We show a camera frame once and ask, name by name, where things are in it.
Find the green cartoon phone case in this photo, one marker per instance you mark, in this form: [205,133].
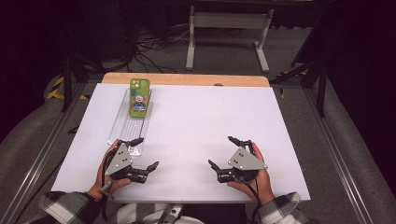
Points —
[139,99]

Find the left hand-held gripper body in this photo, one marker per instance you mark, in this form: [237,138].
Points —
[120,161]

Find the yellow black floor tape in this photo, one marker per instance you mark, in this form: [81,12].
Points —
[57,90]

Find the person's torso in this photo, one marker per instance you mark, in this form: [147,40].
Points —
[186,214]

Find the person's right hand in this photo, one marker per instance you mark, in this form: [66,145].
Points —
[264,183]

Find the black metal stand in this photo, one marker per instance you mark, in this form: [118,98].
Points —
[67,84]
[320,81]

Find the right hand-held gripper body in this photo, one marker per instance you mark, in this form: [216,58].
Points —
[247,163]

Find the white table cover sheet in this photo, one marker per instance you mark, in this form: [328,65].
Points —
[193,124]

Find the clear plastic tray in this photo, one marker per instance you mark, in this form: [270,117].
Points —
[134,130]

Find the person's left hand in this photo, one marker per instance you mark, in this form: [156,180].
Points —
[101,180]

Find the aluminium floor rail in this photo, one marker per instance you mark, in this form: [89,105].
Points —
[40,158]
[339,155]

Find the white metal frame table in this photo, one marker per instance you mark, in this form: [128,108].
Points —
[229,20]

